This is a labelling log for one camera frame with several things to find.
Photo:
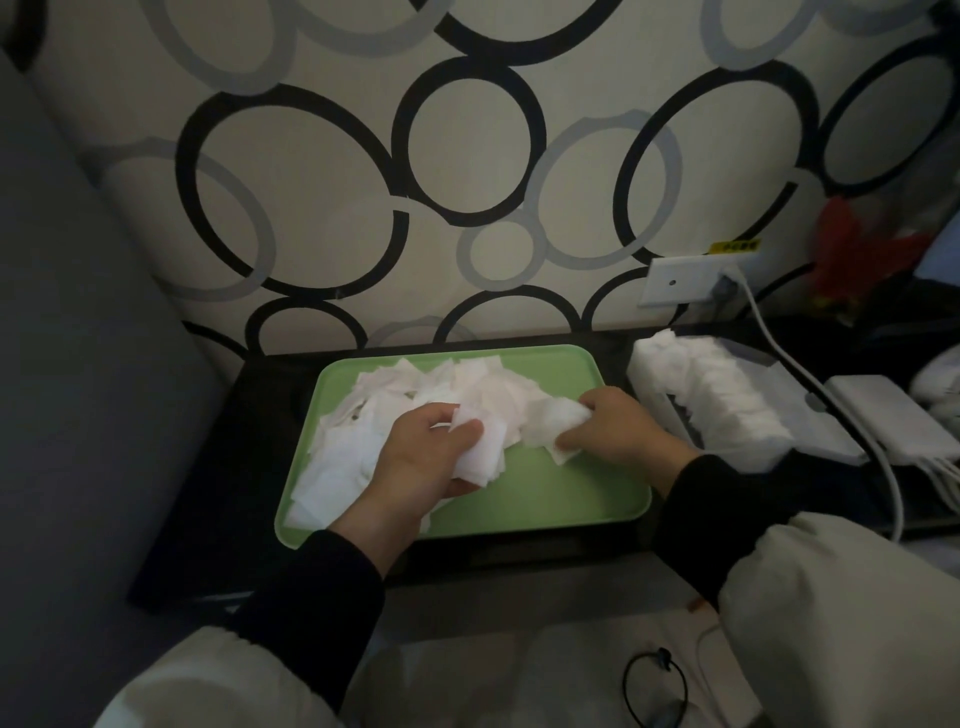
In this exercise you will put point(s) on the person's right forearm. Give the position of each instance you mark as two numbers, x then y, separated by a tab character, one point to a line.
810	600

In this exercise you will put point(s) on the clear plastic box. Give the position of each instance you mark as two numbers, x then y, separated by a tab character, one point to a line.
667	420

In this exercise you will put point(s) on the grey upholstered sofa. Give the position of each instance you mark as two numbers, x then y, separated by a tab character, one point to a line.
75	412

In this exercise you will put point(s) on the orange flat piece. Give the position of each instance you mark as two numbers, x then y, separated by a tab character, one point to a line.
697	604

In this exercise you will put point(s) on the person's left hand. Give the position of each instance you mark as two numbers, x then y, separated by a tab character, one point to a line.
412	480

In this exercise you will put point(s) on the yellow warning sticker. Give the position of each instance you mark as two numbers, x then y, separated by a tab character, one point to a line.
735	246

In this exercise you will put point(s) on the person's right hand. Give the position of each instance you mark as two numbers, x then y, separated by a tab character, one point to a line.
622	435

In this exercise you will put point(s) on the white wall socket plate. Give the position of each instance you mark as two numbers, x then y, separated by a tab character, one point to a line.
675	281

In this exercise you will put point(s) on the pile of white cotton pads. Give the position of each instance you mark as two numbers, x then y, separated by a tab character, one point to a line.
345	450

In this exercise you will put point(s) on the white power bank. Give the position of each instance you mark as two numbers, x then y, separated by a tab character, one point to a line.
892	420

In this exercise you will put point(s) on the green plastic tray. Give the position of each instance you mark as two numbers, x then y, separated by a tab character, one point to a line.
570	495

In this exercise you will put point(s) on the red decoration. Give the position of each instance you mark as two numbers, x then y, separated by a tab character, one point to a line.
847	262

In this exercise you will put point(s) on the white neck fan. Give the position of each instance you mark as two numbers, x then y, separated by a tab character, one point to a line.
937	382

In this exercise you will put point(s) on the blue curtain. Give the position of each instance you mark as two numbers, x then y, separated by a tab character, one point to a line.
943	262

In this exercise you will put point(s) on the person's left forearm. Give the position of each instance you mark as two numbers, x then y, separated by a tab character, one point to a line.
285	645

